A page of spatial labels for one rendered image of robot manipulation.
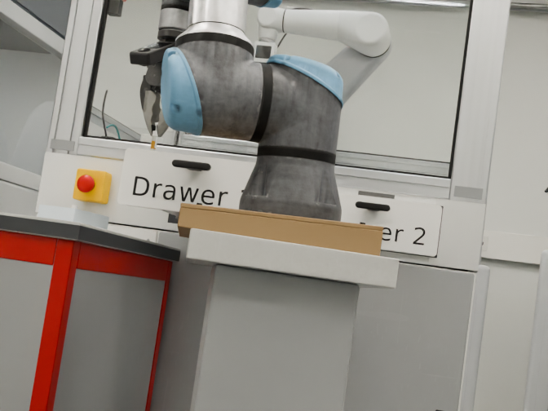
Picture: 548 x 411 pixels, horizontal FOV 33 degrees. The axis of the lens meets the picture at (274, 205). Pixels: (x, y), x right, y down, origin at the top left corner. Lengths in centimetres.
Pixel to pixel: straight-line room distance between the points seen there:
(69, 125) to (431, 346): 97
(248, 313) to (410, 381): 82
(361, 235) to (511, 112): 409
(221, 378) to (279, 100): 39
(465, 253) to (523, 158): 325
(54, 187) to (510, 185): 342
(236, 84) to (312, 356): 39
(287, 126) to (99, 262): 50
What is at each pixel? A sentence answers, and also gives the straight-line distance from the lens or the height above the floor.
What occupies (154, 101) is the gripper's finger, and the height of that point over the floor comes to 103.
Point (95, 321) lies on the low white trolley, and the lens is 168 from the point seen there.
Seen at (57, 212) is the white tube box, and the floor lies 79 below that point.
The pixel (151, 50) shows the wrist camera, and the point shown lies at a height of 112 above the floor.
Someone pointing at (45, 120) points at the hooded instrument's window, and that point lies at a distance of 302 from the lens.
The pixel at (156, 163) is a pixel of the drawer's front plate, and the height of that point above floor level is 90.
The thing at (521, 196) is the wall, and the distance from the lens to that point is 520.
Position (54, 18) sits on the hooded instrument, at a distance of 298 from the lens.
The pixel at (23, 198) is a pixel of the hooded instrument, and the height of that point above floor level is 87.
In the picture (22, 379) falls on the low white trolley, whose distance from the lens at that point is 157.
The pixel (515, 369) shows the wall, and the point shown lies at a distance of 516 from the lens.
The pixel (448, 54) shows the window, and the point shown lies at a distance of 210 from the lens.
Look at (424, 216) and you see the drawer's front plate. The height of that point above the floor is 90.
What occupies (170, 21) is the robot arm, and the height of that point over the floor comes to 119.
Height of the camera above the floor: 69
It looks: 5 degrees up
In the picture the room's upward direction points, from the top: 8 degrees clockwise
